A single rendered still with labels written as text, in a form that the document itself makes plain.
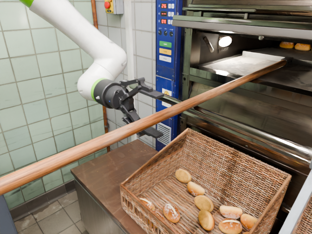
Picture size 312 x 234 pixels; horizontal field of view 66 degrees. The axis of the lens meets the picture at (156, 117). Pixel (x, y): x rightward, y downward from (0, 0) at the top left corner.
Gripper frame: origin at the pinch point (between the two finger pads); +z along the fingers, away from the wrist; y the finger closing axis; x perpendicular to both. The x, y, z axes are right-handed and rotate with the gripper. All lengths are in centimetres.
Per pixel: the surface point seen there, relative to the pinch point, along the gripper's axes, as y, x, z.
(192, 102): -0.2, -14.4, 1.6
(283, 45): 0, -145, -21
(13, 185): 0.9, 37.3, 2.4
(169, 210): 56, -16, -9
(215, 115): 2.7, -16.8, 8.7
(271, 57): 0, -100, -11
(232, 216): 57, -35, 12
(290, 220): 14.9, -6.1, 37.1
